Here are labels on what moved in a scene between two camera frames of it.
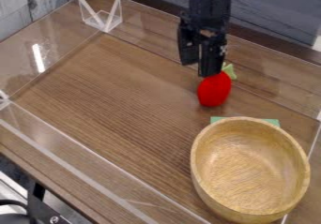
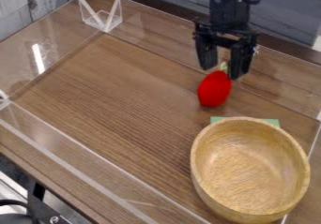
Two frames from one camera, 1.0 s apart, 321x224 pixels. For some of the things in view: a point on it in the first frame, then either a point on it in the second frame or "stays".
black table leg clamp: [40, 212] stays
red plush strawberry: [215, 88] stays
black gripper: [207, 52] to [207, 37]
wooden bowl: [251, 169] stays
